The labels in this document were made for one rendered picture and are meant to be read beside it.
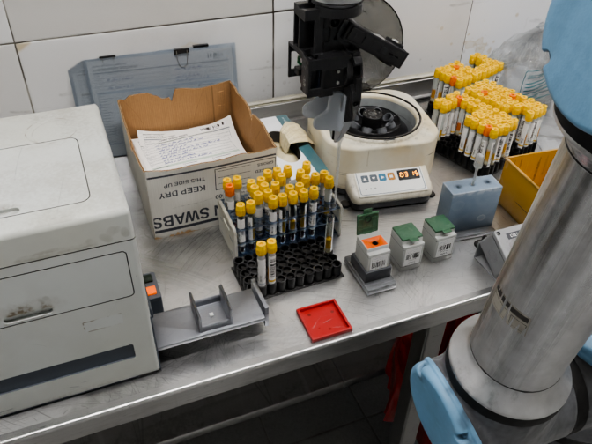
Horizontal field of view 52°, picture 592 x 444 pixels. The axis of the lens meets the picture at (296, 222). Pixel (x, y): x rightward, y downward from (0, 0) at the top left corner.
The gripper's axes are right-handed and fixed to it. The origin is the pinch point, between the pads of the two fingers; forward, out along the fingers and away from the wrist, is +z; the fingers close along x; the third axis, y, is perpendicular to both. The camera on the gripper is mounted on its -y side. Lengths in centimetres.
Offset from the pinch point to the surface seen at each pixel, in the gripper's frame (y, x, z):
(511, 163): -38.8, -2.5, 16.1
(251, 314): 18.2, 10.6, 22.1
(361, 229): -3.7, 3.5, 17.4
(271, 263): 12.5, 4.2, 19.1
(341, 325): 4.8, 14.7, 25.9
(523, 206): -38.4, 3.8, 21.8
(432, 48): -51, -50, 14
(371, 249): -3.6, 7.5, 18.6
